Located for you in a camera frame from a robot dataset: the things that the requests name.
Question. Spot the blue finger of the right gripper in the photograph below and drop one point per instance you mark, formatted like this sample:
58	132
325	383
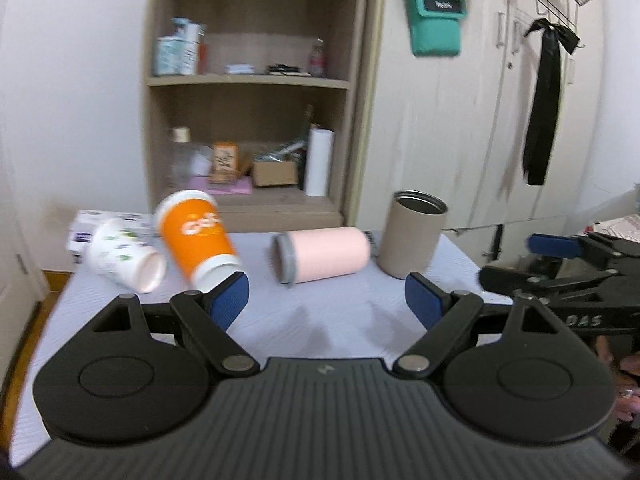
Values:
554	246

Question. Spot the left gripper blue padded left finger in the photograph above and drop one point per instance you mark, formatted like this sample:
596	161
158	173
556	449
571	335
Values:
228	299

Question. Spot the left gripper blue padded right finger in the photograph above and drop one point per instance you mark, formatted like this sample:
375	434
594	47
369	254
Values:
427	301

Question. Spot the beige tumbler cup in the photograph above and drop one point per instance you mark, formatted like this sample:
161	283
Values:
413	226

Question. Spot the orange paper cup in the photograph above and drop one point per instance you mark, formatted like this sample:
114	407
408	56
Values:
191	228

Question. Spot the white paper cup green print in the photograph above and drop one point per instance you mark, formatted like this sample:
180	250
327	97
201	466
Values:
126	259

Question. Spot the white patterned table cloth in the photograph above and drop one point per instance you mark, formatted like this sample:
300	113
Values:
355	316

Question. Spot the pink tumbler grey lid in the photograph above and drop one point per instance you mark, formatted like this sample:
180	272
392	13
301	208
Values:
315	255

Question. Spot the small floral carton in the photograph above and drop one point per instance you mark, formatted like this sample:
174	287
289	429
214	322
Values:
225	163

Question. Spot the black hanging ribbon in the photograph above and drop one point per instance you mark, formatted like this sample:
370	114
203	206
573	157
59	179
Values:
544	115

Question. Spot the small cardboard box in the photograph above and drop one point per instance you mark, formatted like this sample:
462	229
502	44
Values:
267	173

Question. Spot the clear bottle beige cap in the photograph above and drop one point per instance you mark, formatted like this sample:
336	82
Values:
181	156

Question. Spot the wooden wardrobe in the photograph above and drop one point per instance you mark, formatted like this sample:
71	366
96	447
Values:
455	126

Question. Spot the white paper towel roll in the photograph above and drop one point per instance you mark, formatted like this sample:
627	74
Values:
318	162

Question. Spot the wooden shelf unit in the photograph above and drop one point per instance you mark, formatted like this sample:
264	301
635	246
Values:
263	110

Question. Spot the white flat tin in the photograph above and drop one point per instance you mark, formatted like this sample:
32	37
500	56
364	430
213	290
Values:
239	69

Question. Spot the pink small bottle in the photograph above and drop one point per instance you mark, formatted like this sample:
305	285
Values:
317	59

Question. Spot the teal white jar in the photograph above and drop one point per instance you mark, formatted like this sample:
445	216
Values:
169	50

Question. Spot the teal fabric pouch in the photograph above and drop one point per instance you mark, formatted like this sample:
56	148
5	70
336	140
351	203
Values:
434	26

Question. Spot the white tube bottle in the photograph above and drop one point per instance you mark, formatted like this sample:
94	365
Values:
191	45

